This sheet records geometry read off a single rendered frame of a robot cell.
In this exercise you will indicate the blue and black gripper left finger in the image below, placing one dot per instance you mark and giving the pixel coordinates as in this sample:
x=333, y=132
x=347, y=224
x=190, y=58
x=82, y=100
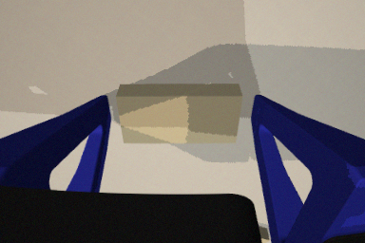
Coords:
x=28, y=157

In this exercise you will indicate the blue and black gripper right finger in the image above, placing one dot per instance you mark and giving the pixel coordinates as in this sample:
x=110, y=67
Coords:
x=336, y=160

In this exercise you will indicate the cream domino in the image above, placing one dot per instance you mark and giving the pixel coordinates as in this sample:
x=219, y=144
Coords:
x=179, y=113
x=264, y=235

